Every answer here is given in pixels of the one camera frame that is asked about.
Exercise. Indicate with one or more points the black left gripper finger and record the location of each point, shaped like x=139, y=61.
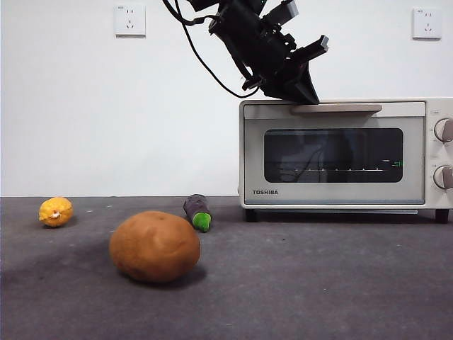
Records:
x=286, y=90
x=306, y=78

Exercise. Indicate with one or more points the brown potato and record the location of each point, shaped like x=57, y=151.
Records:
x=154, y=246

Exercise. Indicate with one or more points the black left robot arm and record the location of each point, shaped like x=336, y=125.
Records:
x=237, y=25

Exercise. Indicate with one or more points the beige oven knob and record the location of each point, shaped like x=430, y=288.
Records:
x=444, y=131
x=444, y=177

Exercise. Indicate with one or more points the white toaster oven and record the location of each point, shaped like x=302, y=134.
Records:
x=439, y=156

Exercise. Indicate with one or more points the purple eggplant with green stem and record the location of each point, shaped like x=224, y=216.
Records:
x=196, y=212

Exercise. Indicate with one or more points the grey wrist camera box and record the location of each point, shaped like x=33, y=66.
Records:
x=283, y=12

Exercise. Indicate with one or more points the white wall socket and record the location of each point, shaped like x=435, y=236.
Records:
x=130, y=20
x=427, y=24

